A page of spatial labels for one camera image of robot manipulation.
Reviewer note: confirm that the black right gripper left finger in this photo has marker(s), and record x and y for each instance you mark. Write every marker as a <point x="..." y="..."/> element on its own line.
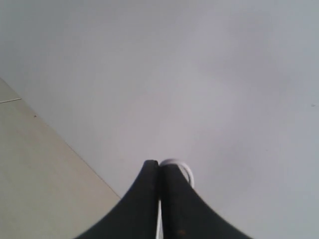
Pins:
<point x="135" y="216"/>

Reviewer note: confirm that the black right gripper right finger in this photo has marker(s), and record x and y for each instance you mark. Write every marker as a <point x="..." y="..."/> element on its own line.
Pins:
<point x="185" y="215"/>

